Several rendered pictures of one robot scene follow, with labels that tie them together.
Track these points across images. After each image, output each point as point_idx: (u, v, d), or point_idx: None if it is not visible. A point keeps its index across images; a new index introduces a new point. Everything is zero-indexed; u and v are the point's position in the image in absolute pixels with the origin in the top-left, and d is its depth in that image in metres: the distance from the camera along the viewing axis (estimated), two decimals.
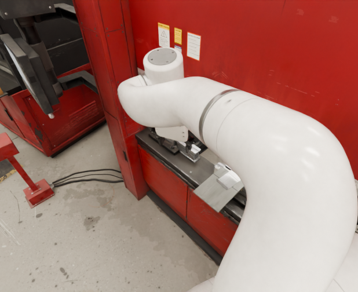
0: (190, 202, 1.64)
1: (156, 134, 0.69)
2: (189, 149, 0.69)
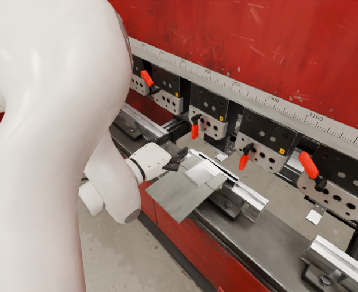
0: (157, 205, 1.22)
1: (176, 158, 0.65)
2: (162, 136, 0.73)
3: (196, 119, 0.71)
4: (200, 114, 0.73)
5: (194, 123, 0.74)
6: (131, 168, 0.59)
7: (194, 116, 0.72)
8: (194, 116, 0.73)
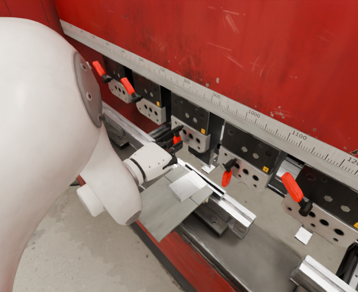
0: None
1: (172, 151, 0.68)
2: (171, 139, 0.72)
3: (177, 131, 0.67)
4: (182, 125, 0.69)
5: (175, 135, 0.70)
6: (131, 168, 0.59)
7: (175, 127, 0.68)
8: (175, 127, 0.68)
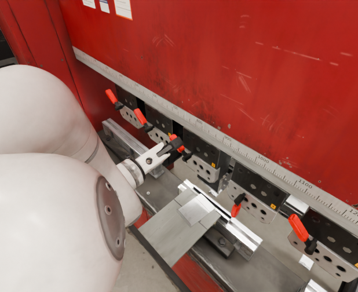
0: None
1: (165, 153, 0.71)
2: (179, 144, 0.70)
3: (185, 159, 0.72)
4: (192, 155, 0.73)
5: (182, 150, 0.71)
6: None
7: (188, 157, 0.71)
8: (189, 156, 0.71)
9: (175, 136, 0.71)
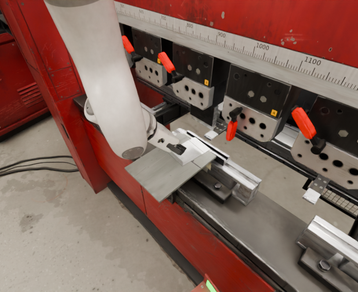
0: (145, 192, 1.14)
1: None
2: (180, 153, 0.69)
3: (175, 81, 0.64)
4: (183, 77, 0.65)
5: (172, 70, 0.63)
6: None
7: (179, 79, 0.63)
8: (179, 77, 0.63)
9: (164, 54, 0.63)
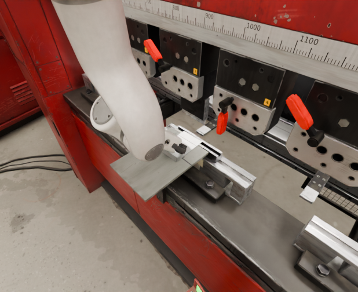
0: None
1: None
2: None
3: (162, 71, 0.60)
4: (171, 67, 0.60)
5: (159, 59, 0.59)
6: None
7: (166, 68, 0.58)
8: (167, 66, 0.59)
9: (150, 41, 0.58)
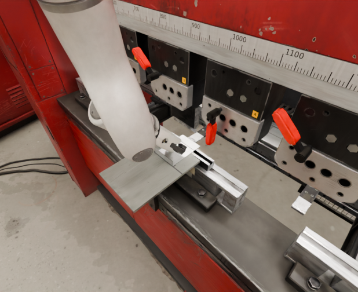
0: None
1: None
2: None
3: (151, 79, 0.58)
4: (160, 75, 0.59)
5: (148, 67, 0.57)
6: None
7: (155, 76, 0.57)
8: (156, 75, 0.57)
9: (139, 48, 0.57)
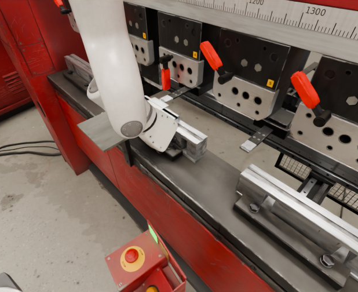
0: (113, 163, 1.18)
1: None
2: (171, 147, 0.72)
3: None
4: None
5: None
6: None
7: None
8: None
9: None
